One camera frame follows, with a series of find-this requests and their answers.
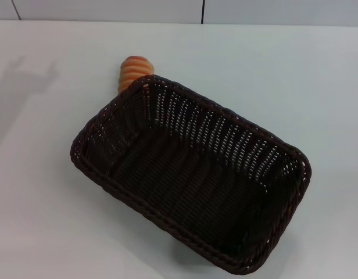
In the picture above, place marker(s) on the dark brown wicker basket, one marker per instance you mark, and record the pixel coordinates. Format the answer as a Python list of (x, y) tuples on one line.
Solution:
[(196, 189)]

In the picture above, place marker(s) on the orange spiral bread roll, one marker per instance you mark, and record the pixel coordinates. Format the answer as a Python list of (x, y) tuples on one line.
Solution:
[(134, 71)]

